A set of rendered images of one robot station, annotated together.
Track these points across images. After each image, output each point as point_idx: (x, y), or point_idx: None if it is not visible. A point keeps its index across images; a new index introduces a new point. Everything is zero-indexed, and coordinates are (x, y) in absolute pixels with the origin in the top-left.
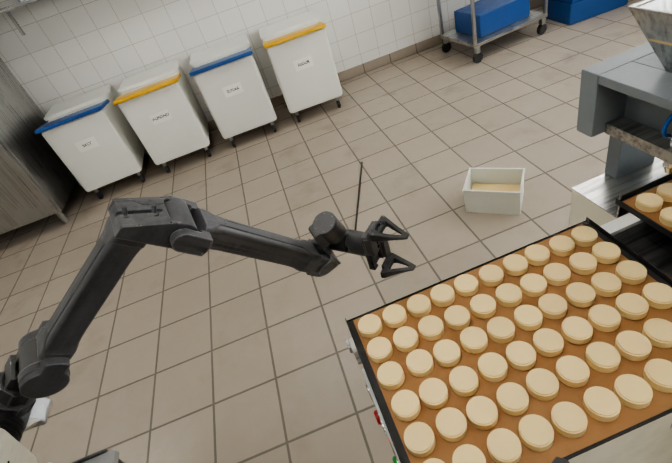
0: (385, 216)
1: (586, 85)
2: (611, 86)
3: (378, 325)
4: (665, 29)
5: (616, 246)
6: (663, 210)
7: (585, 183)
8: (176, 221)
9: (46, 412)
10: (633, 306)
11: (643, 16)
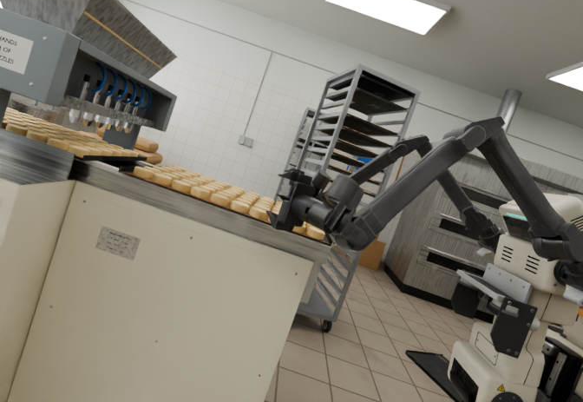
0: (290, 171)
1: (68, 49)
2: (89, 51)
3: (311, 227)
4: (104, 9)
5: (146, 166)
6: (91, 149)
7: (6, 177)
8: (453, 129)
9: (568, 295)
10: (186, 174)
11: None
